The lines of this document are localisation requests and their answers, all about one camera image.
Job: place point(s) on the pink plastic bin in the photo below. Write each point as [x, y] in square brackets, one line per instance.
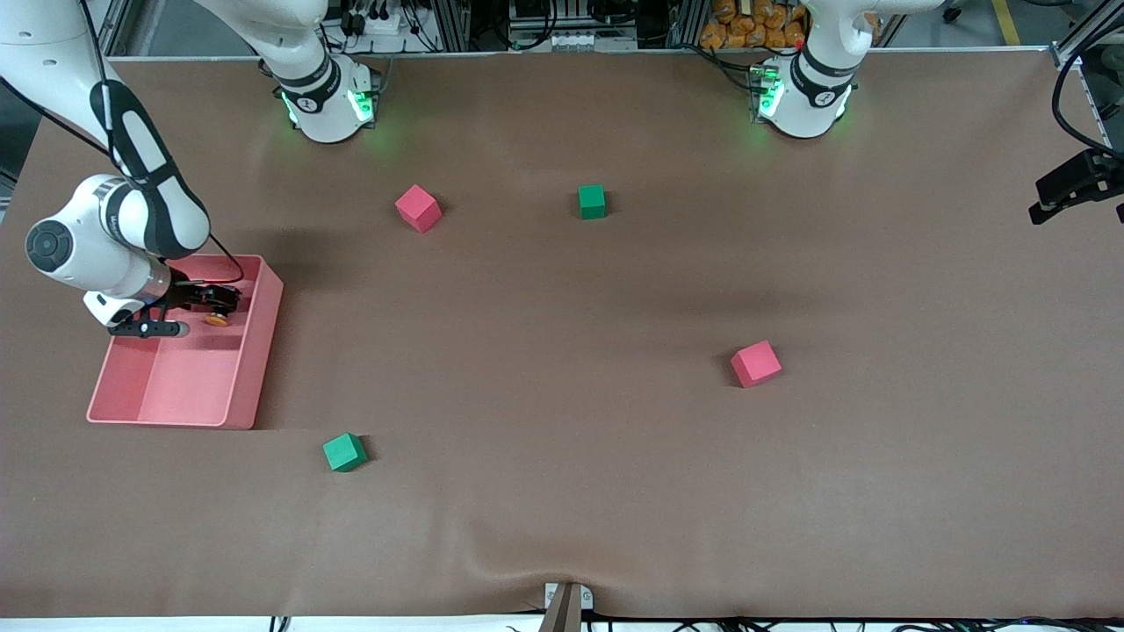
[193, 377]

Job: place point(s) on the green foam cube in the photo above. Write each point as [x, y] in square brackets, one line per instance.
[592, 202]
[343, 453]

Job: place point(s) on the white power strip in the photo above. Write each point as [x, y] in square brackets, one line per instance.
[386, 25]

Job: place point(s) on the brown table mat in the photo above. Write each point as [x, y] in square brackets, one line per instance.
[562, 491]

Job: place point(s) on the white terminal block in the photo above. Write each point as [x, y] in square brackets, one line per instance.
[584, 41]

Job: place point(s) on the grey metal corner bracket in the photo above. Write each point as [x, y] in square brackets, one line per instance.
[1066, 57]

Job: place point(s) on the pink foam cube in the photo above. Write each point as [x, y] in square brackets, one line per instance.
[755, 364]
[418, 209]

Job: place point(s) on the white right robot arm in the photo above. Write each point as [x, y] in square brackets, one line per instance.
[88, 237]

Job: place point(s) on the pile of orange items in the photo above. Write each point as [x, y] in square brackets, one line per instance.
[746, 31]

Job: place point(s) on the aluminium frame strut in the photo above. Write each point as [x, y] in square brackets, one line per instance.
[1084, 33]

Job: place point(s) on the orange capped black button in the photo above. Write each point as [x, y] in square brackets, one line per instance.
[218, 321]

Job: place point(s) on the white perforated edge rail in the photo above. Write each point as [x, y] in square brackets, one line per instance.
[1095, 92]

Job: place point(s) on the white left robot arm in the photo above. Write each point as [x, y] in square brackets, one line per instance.
[803, 110]

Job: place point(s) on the brown post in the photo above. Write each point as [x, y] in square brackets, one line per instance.
[562, 614]

